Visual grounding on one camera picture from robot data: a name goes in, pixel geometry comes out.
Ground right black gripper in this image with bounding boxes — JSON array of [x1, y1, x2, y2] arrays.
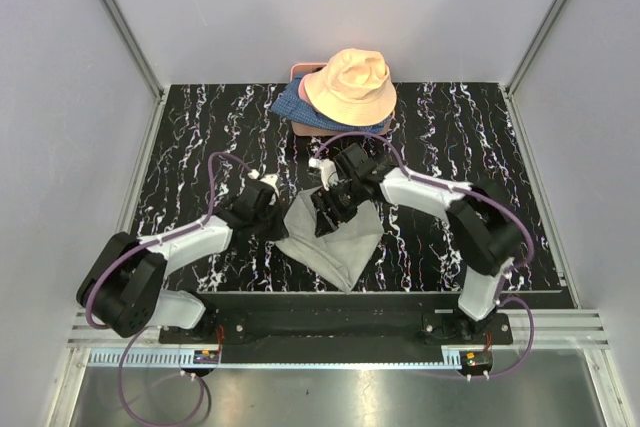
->
[[310, 179, 364, 239]]

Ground grey cloth napkin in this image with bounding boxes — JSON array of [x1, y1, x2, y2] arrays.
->
[[276, 189, 384, 293]]

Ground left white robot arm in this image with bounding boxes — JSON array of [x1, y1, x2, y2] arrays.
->
[[76, 174, 288, 343]]

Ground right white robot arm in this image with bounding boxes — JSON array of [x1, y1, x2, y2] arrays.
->
[[308, 144, 531, 344]]

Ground blue patterned cloth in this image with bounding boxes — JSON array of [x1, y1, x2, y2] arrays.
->
[[271, 75, 391, 134]]

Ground peach bucket hat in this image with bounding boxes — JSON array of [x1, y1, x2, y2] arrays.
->
[[301, 48, 397, 127]]

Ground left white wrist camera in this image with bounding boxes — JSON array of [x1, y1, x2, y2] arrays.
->
[[247, 169, 279, 205]]

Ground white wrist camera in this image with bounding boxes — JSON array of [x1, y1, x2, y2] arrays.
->
[[247, 169, 279, 205], [308, 158, 340, 191]]

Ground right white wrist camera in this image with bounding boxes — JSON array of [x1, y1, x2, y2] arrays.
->
[[308, 158, 340, 191]]

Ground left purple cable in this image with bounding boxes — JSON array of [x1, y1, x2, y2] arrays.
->
[[85, 150, 261, 423]]

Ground purple cable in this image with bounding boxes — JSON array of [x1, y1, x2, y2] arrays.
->
[[85, 150, 261, 423], [309, 131, 537, 379]]

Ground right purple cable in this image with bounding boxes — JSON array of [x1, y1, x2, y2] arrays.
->
[[309, 131, 537, 379]]

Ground white slotted cable duct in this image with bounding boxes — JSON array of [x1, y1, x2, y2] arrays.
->
[[88, 348, 221, 368]]

